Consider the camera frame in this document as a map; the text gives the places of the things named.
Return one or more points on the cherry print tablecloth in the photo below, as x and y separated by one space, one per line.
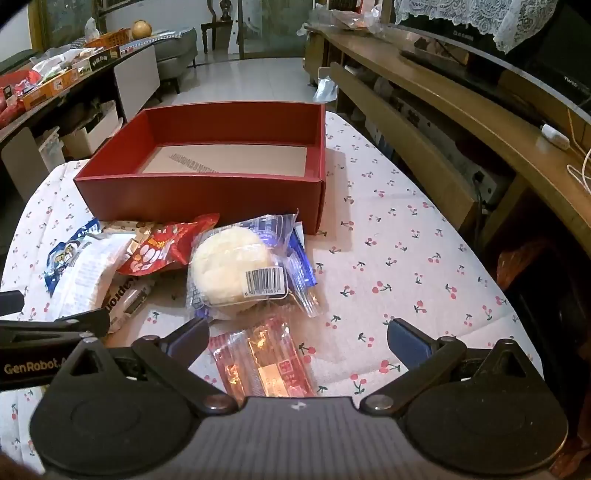
392 230

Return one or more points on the red snack packet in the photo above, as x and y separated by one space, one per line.
157 251

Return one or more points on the black labelled box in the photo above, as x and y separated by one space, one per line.
104 60

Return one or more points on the pile of red packets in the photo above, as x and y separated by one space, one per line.
9 99

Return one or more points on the red cardboard box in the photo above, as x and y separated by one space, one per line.
198 203

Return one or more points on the white and dark sideboard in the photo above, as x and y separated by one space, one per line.
138 78

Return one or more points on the orange basket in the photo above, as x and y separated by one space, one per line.
108 39

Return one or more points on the white power adapter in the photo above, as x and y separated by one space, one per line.
554 135

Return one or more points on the yellow pomelo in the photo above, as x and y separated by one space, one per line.
139 30

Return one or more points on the cream brown cookie packet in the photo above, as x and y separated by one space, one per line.
127 300

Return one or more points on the round pastry clear packet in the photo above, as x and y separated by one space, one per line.
226 267

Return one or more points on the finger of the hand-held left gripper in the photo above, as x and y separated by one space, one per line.
11 304
90 322

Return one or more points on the crumpled clear plastic bag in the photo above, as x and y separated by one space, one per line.
351 18

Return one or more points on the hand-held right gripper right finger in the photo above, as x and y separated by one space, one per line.
406 339

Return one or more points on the small clear plastic bag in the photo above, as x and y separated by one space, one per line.
325 90

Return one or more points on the lace cloth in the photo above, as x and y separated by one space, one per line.
485 18

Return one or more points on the wooden television cabinet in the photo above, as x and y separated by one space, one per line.
461 106

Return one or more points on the orange cardboard box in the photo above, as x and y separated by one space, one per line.
46 90

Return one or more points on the black television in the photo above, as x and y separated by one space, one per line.
554 55

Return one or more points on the white storage box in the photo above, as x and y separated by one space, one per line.
92 134

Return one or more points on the orange clear cake packet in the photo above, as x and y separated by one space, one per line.
263 364

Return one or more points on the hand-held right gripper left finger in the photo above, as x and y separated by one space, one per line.
190 334

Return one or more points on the blue sausage snack packet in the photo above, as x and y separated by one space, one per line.
87 272

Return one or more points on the grey sofa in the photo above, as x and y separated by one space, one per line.
175 50

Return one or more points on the clear plastic storage bin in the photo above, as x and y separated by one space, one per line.
51 147

